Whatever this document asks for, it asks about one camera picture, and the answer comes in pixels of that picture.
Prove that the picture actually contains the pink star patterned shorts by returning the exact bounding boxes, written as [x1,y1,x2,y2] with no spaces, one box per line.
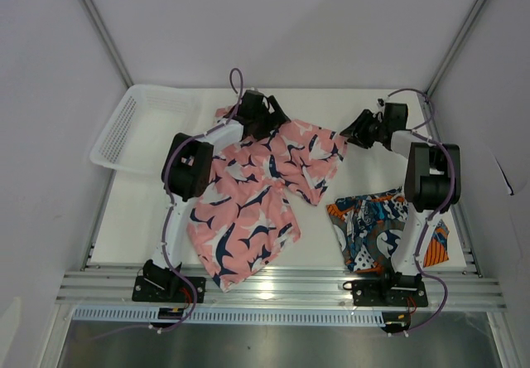
[186,119,347,292]

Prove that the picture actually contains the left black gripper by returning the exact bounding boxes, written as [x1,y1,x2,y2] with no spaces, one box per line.
[253,97,289,143]

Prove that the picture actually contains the right aluminium frame post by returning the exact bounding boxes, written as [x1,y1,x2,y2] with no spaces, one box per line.
[424,0,490,98]

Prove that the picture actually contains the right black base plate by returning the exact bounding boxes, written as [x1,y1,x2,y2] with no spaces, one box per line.
[342,274,428,307]

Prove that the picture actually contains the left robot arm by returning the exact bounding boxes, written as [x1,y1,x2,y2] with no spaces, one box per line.
[142,90,290,302]

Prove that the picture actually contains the aluminium mounting rail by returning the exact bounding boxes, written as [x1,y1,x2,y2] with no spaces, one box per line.
[55,268,507,312]

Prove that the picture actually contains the white slotted cable duct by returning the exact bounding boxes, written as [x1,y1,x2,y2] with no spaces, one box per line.
[72,305,384,327]

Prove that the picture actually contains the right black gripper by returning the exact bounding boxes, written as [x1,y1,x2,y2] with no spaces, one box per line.
[340,110,388,150]

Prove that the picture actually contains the left aluminium frame post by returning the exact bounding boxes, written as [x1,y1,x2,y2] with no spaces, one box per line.
[78,0,133,88]

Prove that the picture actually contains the blue orange patterned shorts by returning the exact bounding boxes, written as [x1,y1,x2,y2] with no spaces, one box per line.
[325,183,451,274]

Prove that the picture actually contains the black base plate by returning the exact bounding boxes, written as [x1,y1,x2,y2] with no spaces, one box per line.
[132,276,206,303]
[342,274,428,307]

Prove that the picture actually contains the aluminium frame post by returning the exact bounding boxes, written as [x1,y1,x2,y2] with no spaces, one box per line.
[78,0,133,88]
[424,0,490,98]

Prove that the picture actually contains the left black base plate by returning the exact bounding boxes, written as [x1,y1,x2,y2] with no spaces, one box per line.
[132,276,206,303]

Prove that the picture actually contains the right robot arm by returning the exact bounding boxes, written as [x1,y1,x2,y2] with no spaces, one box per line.
[340,100,461,305]

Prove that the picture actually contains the white plastic basket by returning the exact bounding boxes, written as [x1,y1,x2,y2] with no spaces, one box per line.
[89,85,201,177]

